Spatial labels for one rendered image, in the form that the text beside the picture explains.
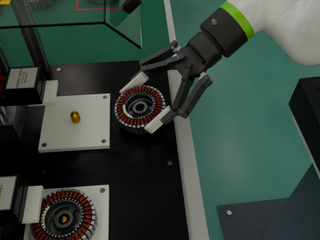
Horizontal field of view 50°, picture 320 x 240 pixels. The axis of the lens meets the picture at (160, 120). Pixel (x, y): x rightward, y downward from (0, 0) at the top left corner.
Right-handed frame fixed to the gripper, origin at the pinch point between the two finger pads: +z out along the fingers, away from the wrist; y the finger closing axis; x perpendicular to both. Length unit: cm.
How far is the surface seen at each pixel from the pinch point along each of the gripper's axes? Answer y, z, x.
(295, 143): 5, -31, -112
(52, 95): 6.0, 10.8, 14.1
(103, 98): 9.0, 6.3, 0.1
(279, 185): -9, -11, -101
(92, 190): -11.7, 16.4, 5.8
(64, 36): 39.7, 7.1, -2.9
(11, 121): 9.1, 21.6, 13.9
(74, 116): 5.6, 12.3, 6.1
